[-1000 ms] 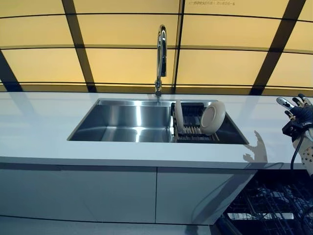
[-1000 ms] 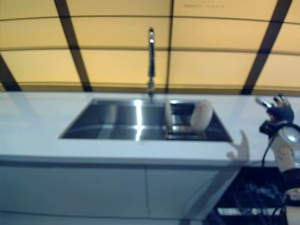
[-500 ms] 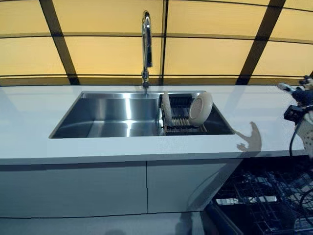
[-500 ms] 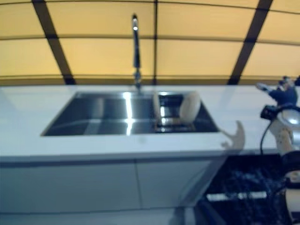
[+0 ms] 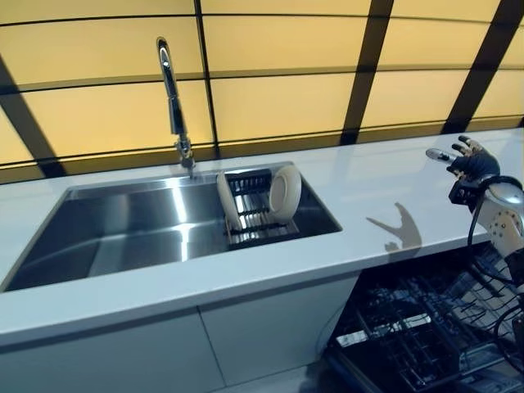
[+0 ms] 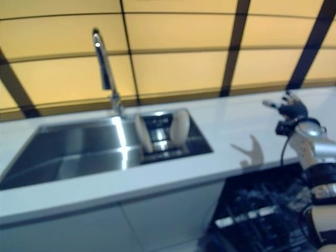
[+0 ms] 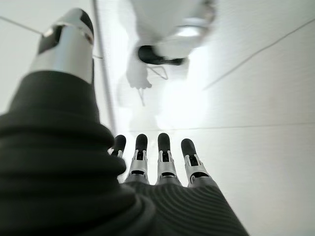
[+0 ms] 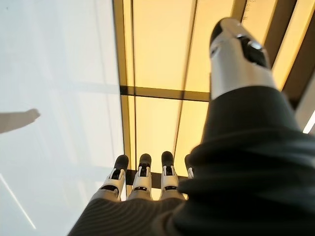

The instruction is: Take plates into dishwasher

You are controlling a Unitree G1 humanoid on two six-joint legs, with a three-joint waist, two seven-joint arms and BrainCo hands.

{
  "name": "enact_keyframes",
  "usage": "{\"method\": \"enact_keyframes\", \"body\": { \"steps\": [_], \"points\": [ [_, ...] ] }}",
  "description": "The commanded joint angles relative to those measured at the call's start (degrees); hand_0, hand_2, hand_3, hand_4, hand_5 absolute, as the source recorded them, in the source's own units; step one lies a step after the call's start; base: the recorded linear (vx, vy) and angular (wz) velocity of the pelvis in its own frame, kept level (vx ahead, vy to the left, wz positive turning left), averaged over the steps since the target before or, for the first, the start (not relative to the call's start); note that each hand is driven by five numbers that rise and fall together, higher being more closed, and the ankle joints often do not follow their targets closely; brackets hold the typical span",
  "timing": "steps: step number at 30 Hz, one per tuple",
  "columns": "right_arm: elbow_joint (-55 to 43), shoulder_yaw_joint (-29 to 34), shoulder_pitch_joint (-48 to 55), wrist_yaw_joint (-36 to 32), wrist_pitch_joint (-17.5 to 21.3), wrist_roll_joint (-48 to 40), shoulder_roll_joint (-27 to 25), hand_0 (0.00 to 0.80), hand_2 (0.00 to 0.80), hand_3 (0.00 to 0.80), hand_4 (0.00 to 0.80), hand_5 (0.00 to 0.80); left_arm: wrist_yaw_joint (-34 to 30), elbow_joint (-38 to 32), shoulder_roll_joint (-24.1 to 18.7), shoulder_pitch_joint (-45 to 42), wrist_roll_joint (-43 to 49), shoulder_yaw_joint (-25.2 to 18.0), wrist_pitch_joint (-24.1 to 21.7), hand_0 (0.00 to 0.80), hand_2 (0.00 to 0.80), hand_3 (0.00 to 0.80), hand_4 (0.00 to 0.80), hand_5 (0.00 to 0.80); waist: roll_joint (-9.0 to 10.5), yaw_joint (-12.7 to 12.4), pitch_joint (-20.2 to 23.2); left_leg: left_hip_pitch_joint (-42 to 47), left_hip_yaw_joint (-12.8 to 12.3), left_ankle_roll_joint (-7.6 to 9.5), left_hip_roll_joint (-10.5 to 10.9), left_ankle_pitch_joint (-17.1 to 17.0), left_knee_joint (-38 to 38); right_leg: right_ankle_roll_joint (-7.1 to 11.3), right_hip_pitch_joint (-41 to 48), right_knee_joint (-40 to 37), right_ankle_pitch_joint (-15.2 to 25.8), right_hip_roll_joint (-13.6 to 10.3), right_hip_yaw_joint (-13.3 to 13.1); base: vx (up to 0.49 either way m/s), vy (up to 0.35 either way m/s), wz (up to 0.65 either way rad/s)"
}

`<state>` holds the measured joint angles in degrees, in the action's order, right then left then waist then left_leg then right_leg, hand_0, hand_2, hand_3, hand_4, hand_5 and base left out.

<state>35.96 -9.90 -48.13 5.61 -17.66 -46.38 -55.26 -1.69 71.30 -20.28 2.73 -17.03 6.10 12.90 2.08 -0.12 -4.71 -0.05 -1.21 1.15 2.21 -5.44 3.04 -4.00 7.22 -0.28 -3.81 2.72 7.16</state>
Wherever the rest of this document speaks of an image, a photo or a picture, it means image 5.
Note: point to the black dish drying rack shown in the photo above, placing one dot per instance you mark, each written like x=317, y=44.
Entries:
x=249, y=204

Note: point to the narrow white cabinet door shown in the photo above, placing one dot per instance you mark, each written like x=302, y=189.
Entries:
x=266, y=327

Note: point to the black open dishwasher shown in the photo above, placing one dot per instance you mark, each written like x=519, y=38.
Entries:
x=348, y=364

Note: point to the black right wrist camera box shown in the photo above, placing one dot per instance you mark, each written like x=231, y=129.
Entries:
x=462, y=191

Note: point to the stainless steel kitchen sink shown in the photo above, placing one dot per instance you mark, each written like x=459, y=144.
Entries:
x=123, y=229

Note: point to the cream round ceramic plate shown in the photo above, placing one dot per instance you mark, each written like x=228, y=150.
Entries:
x=284, y=192
x=226, y=200

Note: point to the wide white cabinet door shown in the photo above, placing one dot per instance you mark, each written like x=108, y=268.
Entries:
x=102, y=356

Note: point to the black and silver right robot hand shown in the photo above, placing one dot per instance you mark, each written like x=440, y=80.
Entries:
x=477, y=163

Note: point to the chrome gooseneck kitchen faucet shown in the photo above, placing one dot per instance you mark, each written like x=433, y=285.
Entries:
x=176, y=110

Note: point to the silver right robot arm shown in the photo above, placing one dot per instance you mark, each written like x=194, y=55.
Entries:
x=505, y=213

